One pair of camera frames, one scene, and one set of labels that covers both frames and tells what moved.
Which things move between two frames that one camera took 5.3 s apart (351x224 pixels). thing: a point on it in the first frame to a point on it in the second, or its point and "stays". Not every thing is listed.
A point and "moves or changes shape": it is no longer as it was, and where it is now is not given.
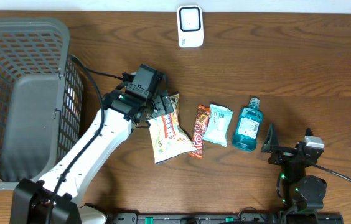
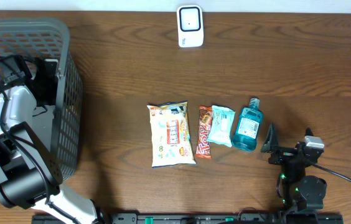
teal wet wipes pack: (219, 122) stays
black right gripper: (283, 154) stays
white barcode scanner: (190, 26) stays
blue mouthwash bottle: (249, 124) stays
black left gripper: (165, 104) to (53, 92)
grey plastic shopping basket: (29, 89) stays
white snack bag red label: (168, 139) moves or changes shape
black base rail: (225, 218) stays
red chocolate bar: (201, 124) moves or changes shape
